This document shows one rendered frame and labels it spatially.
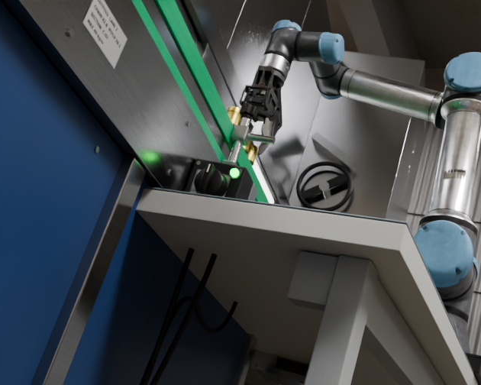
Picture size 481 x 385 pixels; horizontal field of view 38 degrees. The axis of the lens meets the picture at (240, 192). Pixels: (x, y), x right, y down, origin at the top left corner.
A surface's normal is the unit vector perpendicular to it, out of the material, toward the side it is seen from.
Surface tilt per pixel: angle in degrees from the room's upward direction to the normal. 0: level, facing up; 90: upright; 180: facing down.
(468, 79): 81
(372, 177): 90
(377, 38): 180
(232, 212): 90
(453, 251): 96
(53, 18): 90
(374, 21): 180
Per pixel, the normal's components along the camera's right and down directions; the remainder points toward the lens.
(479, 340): -0.37, -0.44
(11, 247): 0.93, 0.18
